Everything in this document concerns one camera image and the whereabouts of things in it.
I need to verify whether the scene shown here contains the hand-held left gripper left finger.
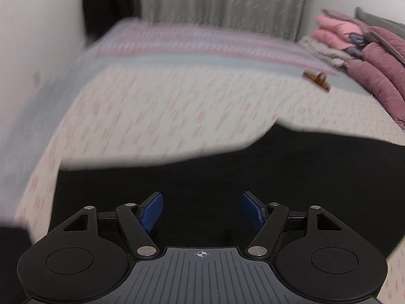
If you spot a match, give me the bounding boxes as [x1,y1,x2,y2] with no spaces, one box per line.
[62,192,164,258]

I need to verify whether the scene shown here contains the grey patterned curtain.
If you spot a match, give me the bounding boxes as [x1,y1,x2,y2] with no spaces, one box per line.
[139,0,311,42]

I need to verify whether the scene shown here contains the striped pink blue blanket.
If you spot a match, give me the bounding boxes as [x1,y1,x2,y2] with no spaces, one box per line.
[0,18,374,216]

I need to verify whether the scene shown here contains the black pants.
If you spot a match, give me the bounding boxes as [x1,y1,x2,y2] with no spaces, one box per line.
[47,123,405,260]

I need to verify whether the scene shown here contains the beige knit sweater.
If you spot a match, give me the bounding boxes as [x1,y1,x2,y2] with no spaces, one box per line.
[297,36,353,68]

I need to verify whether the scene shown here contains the brown hair claw clip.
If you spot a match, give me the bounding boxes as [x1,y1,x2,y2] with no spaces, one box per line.
[303,70,332,93]

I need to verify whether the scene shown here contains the grey pillow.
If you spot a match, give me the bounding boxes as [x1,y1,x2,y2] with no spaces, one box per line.
[354,6,405,37]

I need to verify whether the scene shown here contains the pink puffer jacket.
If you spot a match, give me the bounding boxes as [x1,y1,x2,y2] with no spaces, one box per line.
[310,14,369,51]

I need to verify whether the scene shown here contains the dark hanging clothing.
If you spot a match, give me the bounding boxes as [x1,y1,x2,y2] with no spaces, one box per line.
[82,0,143,43]

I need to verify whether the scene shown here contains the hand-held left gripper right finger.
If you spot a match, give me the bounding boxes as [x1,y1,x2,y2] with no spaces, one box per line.
[240,191,345,257]

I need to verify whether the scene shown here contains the cherry print bed sheet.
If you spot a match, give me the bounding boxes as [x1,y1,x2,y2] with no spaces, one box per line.
[13,63,405,304]

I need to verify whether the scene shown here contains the mauve puffer jacket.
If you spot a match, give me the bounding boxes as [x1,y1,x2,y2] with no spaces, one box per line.
[346,25,405,130]

